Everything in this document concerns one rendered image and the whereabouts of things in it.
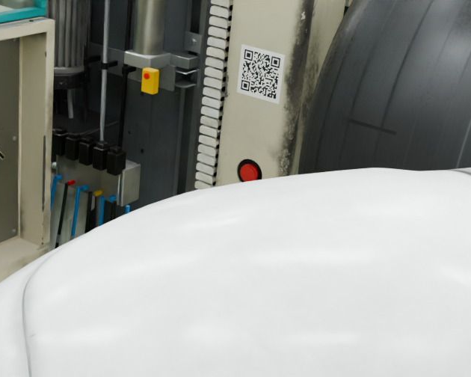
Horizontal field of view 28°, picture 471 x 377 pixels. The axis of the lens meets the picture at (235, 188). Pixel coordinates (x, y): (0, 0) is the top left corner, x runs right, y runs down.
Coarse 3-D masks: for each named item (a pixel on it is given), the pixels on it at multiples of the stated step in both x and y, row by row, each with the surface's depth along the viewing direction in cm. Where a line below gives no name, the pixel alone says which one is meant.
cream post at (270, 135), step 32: (256, 0) 136; (288, 0) 134; (320, 0) 135; (256, 32) 138; (288, 32) 135; (320, 32) 138; (288, 64) 136; (320, 64) 141; (224, 96) 145; (288, 96) 138; (224, 128) 146; (256, 128) 143; (288, 128) 140; (224, 160) 148; (256, 160) 144; (288, 160) 142
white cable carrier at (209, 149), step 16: (224, 0) 141; (224, 16) 142; (224, 32) 142; (208, 48) 145; (224, 48) 143; (208, 64) 146; (224, 64) 144; (208, 80) 146; (224, 80) 148; (208, 96) 148; (208, 112) 148; (208, 128) 149; (208, 144) 150; (208, 160) 151; (208, 176) 152
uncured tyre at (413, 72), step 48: (384, 0) 113; (432, 0) 111; (336, 48) 116; (384, 48) 110; (432, 48) 108; (336, 96) 113; (384, 96) 109; (432, 96) 107; (336, 144) 112; (384, 144) 109; (432, 144) 106
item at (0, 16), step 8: (0, 0) 132; (8, 0) 133; (16, 0) 134; (24, 0) 135; (32, 0) 137; (40, 0) 137; (0, 8) 132; (8, 8) 133; (16, 8) 135; (24, 8) 136; (32, 8) 137; (40, 8) 138; (0, 16) 131; (8, 16) 133; (16, 16) 134; (24, 16) 135; (32, 16) 137
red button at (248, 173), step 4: (248, 164) 145; (244, 168) 145; (248, 168) 145; (252, 168) 145; (240, 172) 146; (244, 172) 145; (248, 172) 145; (252, 172) 145; (256, 172) 145; (244, 176) 146; (248, 176) 145; (252, 176) 145; (256, 176) 145; (244, 180) 146; (248, 180) 146; (252, 180) 145
